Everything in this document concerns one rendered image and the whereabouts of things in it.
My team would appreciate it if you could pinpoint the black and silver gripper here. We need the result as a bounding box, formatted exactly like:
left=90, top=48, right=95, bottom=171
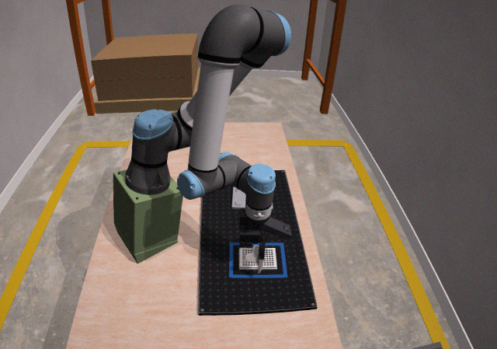
left=239, top=208, right=269, bottom=274

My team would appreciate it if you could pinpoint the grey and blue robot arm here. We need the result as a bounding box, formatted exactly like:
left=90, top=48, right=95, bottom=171
left=125, top=5, right=291, bottom=220

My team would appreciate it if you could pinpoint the blue tape outline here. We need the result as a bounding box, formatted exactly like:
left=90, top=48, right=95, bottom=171
left=229, top=243, right=287, bottom=278

